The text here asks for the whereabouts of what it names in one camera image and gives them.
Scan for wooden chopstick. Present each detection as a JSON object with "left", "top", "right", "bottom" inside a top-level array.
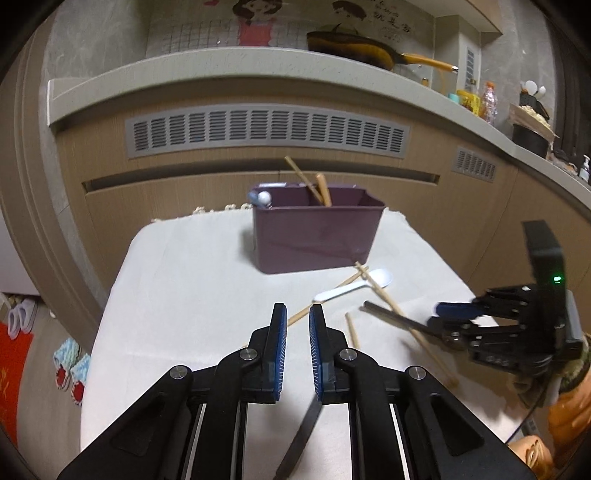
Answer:
[
  {"left": 284, "top": 156, "right": 328, "bottom": 206},
  {"left": 287, "top": 272, "right": 362, "bottom": 326},
  {"left": 345, "top": 312, "right": 360, "bottom": 350},
  {"left": 355, "top": 261, "right": 459, "bottom": 388}
]

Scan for white plastic spoon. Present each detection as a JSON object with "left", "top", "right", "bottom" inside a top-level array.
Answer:
[{"left": 312, "top": 269, "right": 393, "bottom": 303}]

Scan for metal spoon black handle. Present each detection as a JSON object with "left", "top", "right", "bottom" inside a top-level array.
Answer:
[{"left": 363, "top": 301, "right": 437, "bottom": 336}]

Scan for small white ball spoon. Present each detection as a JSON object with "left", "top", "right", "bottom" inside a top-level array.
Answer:
[{"left": 256, "top": 191, "right": 271, "bottom": 208}]

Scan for wooden spoon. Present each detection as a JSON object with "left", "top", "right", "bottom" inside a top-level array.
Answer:
[{"left": 315, "top": 173, "right": 332, "bottom": 207}]

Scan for white table cloth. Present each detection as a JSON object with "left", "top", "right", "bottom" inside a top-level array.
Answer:
[{"left": 80, "top": 210, "right": 528, "bottom": 479}]

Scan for purple plastic utensil holder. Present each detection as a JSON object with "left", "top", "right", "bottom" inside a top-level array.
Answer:
[{"left": 251, "top": 183, "right": 386, "bottom": 274}]

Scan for small grey vent grille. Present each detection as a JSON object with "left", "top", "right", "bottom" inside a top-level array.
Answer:
[{"left": 452, "top": 147, "right": 497, "bottom": 183}]

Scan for black pot with lid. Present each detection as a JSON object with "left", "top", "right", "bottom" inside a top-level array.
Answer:
[{"left": 509, "top": 104, "right": 557, "bottom": 158}]

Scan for blue patterned slippers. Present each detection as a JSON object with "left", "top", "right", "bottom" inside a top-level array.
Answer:
[{"left": 52, "top": 338, "right": 91, "bottom": 406}]

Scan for orange capped bottle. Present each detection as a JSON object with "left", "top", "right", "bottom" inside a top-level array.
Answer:
[{"left": 480, "top": 81, "right": 498, "bottom": 124}]

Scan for yellow container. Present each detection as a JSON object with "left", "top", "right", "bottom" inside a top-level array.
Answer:
[{"left": 456, "top": 90, "right": 481, "bottom": 116}]

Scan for red door mat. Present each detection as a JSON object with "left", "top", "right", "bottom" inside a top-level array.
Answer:
[{"left": 0, "top": 323, "right": 34, "bottom": 446}]

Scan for white slippers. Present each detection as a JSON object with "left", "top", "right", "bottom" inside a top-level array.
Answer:
[{"left": 7, "top": 298, "right": 37, "bottom": 340}]

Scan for large grey vent grille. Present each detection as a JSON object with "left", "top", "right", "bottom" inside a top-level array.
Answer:
[{"left": 124, "top": 103, "right": 411, "bottom": 159}]

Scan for cartoon wall sticker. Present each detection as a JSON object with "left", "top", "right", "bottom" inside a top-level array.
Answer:
[{"left": 146, "top": 0, "right": 435, "bottom": 57}]

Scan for black frying pan yellow handle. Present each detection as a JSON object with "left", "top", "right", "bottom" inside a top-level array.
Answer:
[{"left": 307, "top": 31, "right": 459, "bottom": 74}]

